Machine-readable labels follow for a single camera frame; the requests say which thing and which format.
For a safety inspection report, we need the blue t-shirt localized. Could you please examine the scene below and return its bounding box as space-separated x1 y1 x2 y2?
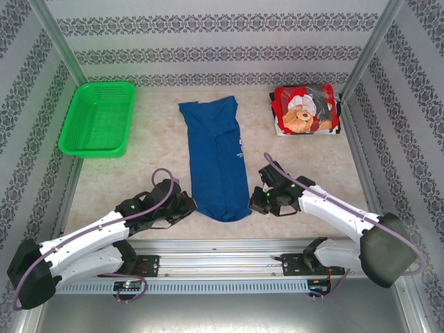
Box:
178 96 253 223

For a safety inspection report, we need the left small circuit board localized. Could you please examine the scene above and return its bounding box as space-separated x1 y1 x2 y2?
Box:
113 281 143 291

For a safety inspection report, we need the small circuit board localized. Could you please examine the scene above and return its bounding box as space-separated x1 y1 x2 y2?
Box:
113 281 143 291
308 279 332 296

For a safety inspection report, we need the folded red teddy bear t-shirt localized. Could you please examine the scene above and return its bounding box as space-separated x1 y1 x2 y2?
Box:
272 83 343 135

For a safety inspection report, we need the right small circuit board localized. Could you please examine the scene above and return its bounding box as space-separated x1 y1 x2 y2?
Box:
308 279 332 296

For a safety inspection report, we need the grey metal panel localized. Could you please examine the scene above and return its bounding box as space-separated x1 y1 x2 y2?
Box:
33 291 426 333

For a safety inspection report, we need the green plastic basket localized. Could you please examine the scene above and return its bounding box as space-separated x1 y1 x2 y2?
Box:
58 80 137 160

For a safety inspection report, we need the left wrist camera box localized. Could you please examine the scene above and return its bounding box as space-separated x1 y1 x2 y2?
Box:
149 178 182 204

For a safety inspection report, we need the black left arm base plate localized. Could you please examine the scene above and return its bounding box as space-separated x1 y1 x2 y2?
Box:
135 254 161 278

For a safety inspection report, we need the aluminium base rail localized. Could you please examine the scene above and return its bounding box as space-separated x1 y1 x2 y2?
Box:
33 238 412 278

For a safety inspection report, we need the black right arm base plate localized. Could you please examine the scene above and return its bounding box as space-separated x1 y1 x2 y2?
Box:
282 252 346 278

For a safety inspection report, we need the grey slotted cable duct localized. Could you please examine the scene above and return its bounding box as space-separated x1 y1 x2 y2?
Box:
51 279 310 296

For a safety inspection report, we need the aluminium frame post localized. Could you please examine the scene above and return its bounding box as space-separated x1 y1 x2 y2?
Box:
341 0 407 100
29 0 89 89

